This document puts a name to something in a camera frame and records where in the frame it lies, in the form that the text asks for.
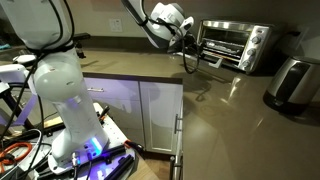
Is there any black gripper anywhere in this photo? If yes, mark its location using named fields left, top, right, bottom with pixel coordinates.
left=178, top=34, right=198, bottom=54

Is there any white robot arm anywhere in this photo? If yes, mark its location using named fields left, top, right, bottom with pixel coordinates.
left=0, top=0, right=194, bottom=168

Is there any white lower cabinet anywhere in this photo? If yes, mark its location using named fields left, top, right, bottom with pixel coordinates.
left=84, top=72, right=183, bottom=155

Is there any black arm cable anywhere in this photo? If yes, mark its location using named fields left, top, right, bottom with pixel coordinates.
left=181, top=36, right=202, bottom=75

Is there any white wall outlet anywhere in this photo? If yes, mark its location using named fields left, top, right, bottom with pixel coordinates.
left=109, top=19, right=122, bottom=32

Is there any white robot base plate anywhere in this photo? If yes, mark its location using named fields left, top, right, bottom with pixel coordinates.
left=30, top=103, right=136, bottom=180

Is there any orange cable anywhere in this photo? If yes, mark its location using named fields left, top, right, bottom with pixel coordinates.
left=0, top=142, right=34, bottom=174

